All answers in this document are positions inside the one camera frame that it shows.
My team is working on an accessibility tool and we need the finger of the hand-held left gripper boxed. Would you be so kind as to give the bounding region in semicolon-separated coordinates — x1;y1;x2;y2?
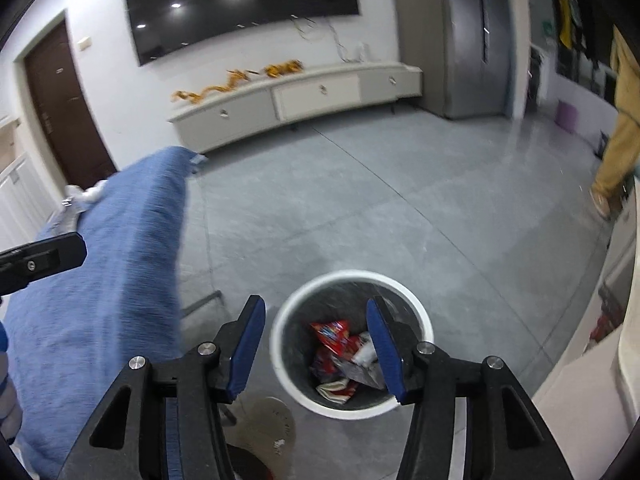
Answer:
0;232;88;296

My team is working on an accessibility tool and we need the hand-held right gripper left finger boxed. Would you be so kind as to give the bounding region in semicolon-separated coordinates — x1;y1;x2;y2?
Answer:
56;295;267;480

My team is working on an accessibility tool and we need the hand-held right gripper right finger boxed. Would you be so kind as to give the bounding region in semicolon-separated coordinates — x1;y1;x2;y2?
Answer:
366;295;576;480

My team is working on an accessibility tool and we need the silver foil bag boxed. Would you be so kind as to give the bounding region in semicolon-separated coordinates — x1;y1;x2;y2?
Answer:
345;345;388;390

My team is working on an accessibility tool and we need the red snack wrapper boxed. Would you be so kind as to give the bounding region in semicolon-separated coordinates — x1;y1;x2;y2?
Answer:
309;319;353;361

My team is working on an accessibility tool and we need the red and white packet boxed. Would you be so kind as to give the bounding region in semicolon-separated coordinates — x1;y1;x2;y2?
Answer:
316;379;358;403

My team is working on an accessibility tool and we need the purple wrapper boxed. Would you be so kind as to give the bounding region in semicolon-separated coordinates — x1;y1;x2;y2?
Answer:
309;352;333;383

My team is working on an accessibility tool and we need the white rimmed trash bin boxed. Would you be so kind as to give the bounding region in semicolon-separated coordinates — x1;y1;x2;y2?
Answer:
270;270;434;421

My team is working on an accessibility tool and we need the person's left forearm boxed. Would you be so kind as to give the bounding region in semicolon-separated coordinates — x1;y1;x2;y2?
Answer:
0;317;23;443

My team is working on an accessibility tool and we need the white wardrobe cabinet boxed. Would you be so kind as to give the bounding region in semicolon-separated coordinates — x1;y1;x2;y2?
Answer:
0;115;63;251

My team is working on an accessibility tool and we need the blue blanket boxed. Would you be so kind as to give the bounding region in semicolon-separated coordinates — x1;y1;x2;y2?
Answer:
2;146;208;480

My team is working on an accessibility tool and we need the white plastic bag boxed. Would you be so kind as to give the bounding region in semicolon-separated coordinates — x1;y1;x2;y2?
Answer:
62;180;108;226

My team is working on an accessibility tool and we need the dark brown door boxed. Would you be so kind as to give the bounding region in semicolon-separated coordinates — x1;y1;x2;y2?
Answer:
24;22;118;186

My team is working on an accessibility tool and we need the white counter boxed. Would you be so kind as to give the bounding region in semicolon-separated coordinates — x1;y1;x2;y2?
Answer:
530;170;640;480

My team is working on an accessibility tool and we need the long golden dragon figurine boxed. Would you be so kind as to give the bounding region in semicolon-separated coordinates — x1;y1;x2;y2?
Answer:
172;69;251;103

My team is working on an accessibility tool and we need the white television cabinet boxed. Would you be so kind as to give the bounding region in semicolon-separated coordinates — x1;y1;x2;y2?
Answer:
166;60;423;155

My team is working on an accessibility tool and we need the purple waste bin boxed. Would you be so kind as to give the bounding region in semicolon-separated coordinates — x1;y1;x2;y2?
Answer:
556;100;578;135

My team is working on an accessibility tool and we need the silver refrigerator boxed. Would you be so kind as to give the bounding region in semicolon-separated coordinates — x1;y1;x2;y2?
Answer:
390;0;518;121

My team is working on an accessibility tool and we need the yellow hanging garment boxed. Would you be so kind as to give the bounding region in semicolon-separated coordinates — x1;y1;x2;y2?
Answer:
559;0;574;48

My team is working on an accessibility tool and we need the black wall television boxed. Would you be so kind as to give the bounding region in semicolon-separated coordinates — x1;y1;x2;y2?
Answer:
122;0;362;67

